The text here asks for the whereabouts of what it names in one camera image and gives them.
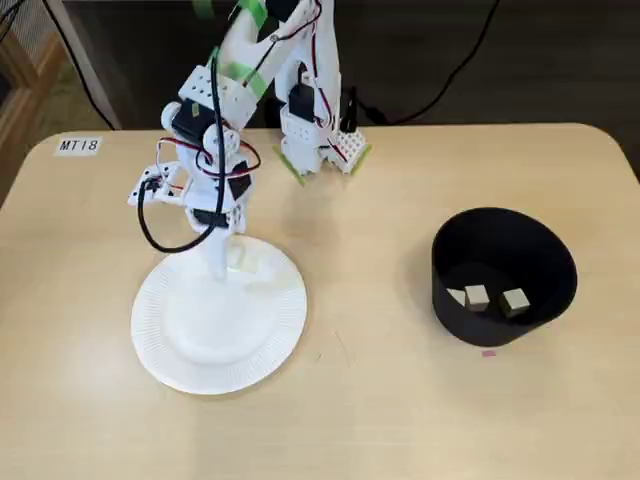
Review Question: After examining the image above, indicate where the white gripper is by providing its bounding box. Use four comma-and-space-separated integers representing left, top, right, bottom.
183, 148, 258, 282

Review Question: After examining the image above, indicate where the white paper plate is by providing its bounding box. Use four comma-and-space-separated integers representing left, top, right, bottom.
130, 234, 308, 396

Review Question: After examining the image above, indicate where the black pot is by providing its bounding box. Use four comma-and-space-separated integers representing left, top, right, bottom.
430, 206, 579, 348

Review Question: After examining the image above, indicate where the white perforated controller holder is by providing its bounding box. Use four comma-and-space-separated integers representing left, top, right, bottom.
328, 127, 369, 174

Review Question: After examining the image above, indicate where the white MT18 label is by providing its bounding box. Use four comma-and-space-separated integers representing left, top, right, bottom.
53, 134, 103, 158

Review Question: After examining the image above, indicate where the black power plug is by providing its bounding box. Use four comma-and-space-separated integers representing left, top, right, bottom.
340, 86, 359, 133

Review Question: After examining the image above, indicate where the grey metal leg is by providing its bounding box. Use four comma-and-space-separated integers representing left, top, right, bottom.
48, 0, 122, 132

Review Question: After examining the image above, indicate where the wooden shelf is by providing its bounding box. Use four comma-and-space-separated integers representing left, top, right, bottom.
0, 0, 70, 207

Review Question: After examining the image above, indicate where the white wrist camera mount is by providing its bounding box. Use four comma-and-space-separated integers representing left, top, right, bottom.
126, 161, 192, 208

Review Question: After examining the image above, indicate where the red servo wire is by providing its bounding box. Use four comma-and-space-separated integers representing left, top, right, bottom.
298, 0, 347, 157
156, 136, 263, 180

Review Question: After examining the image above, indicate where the green base plate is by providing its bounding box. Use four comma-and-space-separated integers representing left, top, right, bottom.
271, 141, 374, 189

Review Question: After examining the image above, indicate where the thick black camera cable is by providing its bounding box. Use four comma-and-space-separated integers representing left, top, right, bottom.
136, 53, 227, 253

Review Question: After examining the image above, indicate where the thin black cable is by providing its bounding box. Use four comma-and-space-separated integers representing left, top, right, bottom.
41, 0, 115, 129

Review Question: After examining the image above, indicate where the black power cable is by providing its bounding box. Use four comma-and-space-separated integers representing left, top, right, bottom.
356, 0, 502, 126

